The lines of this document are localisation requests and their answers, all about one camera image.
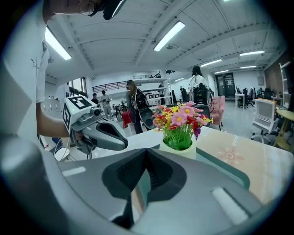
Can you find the person's head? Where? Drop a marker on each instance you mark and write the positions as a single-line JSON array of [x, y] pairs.
[[64, 7]]

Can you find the red cloth covered table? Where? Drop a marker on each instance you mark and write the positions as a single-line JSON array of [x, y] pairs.
[[126, 119]]

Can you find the pink armchair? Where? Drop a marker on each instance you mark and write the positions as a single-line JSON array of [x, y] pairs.
[[218, 110]]

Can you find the ceiling light tube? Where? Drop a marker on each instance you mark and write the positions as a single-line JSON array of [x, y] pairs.
[[211, 62], [168, 35], [57, 43], [252, 53]]

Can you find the person's white shirt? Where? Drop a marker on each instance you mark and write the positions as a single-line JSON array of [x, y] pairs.
[[20, 68]]

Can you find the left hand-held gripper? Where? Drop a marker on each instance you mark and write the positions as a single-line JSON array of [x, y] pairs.
[[77, 107]]

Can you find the row of black office chairs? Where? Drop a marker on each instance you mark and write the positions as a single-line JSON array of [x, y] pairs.
[[250, 94]]

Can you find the person's left forearm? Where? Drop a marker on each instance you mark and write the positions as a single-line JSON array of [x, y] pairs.
[[51, 124]]

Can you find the white office chair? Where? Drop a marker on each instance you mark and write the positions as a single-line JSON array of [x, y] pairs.
[[264, 114]]

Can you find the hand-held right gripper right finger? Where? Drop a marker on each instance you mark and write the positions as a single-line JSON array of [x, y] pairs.
[[195, 183]]

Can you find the person's left hand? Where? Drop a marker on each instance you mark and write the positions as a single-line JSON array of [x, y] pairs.
[[79, 135]]

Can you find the round wooden table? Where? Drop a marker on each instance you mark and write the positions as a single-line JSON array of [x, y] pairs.
[[284, 114]]

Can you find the white storage shelf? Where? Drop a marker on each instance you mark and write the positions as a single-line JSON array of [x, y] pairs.
[[156, 89], [286, 87]]

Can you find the black double door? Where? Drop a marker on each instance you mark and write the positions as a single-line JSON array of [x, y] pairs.
[[225, 85]]

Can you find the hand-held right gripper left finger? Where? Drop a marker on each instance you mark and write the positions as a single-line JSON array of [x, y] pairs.
[[87, 174]]

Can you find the black head camera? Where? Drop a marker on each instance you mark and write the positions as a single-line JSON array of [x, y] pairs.
[[110, 8]]

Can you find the pink checked tablecloth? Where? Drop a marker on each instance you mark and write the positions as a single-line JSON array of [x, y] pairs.
[[252, 149]]

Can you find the grey shell rig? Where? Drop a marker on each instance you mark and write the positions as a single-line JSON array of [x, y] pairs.
[[147, 117], [202, 94]]

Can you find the flower pot with colourful flowers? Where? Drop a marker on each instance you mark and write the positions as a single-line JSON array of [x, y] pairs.
[[181, 119]]

